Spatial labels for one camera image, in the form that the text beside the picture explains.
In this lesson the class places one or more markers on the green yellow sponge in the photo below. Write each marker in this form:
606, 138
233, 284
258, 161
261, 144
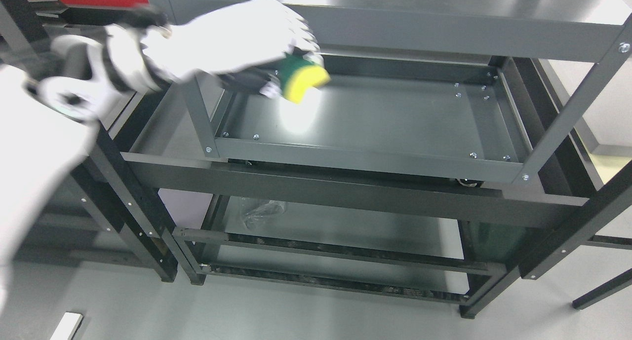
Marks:
297, 75

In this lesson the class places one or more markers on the white floor block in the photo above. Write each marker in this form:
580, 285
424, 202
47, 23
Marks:
68, 326

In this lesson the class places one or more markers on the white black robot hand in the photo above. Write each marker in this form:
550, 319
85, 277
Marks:
241, 44

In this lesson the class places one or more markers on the grey metal shelf cart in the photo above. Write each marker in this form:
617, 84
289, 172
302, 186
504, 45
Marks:
419, 87

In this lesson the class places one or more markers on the black metal shelving rack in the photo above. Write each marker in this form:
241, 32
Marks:
426, 238

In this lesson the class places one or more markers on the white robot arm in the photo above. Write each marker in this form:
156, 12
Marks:
46, 134

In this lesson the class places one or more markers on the clear plastic bag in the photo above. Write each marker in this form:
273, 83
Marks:
255, 213

